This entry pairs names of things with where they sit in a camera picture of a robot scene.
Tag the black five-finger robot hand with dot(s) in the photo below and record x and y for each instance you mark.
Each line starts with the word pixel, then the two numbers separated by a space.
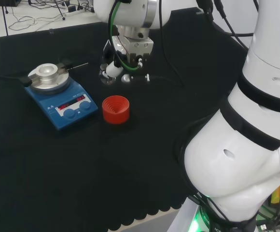
pixel 137 47

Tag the thin metal heater probe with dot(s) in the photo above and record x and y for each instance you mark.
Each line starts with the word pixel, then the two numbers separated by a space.
pixel 80 65

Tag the heater with blue base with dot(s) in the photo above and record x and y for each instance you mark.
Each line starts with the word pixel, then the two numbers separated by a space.
pixel 65 111

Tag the white power strip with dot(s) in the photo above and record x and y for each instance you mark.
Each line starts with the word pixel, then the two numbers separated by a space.
pixel 79 10

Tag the black bench cloth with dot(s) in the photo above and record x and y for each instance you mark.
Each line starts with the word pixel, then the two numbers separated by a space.
pixel 82 169

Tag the black tripod leg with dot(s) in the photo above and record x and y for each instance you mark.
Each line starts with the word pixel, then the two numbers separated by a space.
pixel 4 19

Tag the black box on floor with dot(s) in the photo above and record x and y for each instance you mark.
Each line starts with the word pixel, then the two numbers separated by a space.
pixel 4 2

